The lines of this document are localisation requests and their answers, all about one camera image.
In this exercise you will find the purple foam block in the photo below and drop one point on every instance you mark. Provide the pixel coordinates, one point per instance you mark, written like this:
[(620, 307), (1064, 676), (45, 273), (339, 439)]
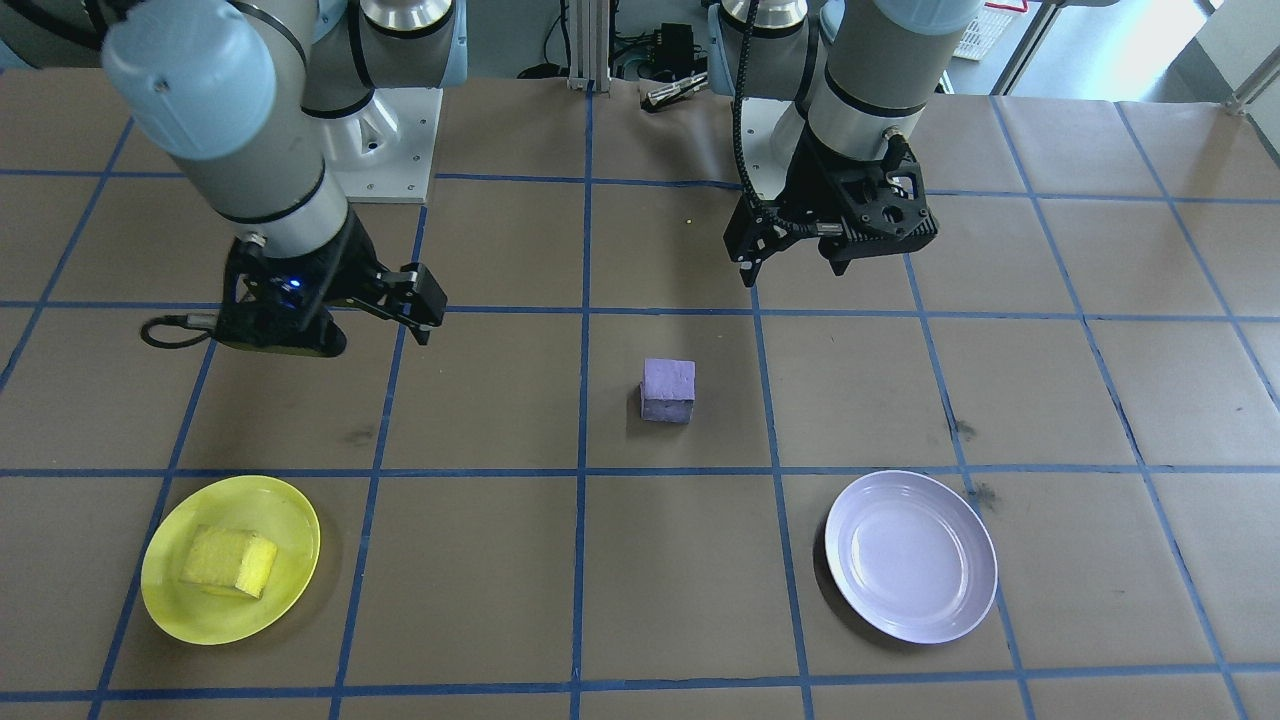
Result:
[(668, 390)]

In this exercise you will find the yellow foam block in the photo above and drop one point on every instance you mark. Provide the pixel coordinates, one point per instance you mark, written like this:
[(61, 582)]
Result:
[(230, 562)]

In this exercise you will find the silver cylindrical connector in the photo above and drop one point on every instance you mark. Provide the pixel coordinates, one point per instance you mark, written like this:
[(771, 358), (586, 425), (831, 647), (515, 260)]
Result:
[(675, 92)]

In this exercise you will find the white mesh tray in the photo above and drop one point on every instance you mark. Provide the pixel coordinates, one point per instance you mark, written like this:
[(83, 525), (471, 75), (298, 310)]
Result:
[(985, 30)]

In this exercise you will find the black power box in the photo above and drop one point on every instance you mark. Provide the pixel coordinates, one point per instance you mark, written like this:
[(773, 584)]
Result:
[(677, 47)]

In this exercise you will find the purple plastic plate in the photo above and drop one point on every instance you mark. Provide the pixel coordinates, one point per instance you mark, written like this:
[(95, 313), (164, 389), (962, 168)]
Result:
[(910, 555)]

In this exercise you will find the yellow plastic plate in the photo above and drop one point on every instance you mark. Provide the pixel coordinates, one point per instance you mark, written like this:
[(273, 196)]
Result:
[(200, 610)]

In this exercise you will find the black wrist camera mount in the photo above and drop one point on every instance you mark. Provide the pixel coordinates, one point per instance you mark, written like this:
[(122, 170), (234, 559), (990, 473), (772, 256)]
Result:
[(280, 325)]

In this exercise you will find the white square base plate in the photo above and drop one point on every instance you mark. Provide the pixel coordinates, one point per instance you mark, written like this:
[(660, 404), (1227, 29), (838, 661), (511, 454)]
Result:
[(782, 160), (410, 150)]

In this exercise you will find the aluminium corner post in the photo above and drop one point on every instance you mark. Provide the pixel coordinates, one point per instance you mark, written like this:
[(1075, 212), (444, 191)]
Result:
[(1255, 92)]

